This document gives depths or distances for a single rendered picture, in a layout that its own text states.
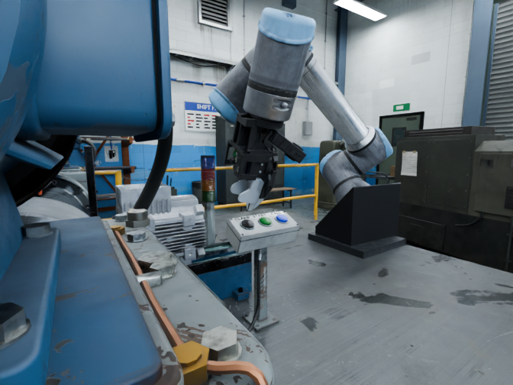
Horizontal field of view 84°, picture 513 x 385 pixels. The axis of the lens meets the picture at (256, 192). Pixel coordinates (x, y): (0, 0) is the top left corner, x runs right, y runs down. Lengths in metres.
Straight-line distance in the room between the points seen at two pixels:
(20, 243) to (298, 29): 0.43
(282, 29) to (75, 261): 0.41
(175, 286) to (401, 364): 0.63
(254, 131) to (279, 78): 0.10
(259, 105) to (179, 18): 6.25
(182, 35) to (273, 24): 6.14
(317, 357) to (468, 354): 0.33
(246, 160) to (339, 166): 0.95
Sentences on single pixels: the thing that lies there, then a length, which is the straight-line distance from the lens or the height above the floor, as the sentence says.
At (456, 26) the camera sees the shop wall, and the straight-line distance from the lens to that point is 7.83.
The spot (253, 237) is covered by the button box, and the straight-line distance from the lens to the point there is 0.65.
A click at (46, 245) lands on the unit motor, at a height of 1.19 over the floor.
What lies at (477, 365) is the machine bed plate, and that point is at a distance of 0.82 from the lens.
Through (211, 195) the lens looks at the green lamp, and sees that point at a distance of 1.17.
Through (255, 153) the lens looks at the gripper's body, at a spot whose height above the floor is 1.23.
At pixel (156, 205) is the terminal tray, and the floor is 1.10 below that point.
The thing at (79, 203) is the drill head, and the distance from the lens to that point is 1.01.
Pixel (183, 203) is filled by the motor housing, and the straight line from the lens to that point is 0.80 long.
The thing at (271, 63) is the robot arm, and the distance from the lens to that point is 0.50.
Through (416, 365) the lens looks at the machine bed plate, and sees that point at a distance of 0.76.
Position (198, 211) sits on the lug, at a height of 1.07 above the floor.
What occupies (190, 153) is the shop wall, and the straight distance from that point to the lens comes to 6.25.
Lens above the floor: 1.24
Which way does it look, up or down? 8 degrees down
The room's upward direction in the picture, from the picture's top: straight up
